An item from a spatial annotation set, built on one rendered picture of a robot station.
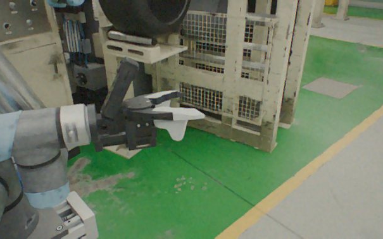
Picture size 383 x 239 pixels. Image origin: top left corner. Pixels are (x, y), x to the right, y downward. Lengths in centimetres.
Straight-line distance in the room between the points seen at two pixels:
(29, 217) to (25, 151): 33
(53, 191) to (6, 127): 15
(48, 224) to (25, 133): 37
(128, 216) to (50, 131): 135
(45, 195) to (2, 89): 21
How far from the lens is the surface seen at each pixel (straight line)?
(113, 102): 56
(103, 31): 193
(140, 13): 165
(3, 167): 78
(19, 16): 203
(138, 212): 187
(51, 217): 90
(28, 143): 57
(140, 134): 57
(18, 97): 68
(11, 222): 84
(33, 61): 203
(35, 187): 62
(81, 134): 56
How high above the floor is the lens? 131
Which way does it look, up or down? 28 degrees down
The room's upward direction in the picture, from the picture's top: straight up
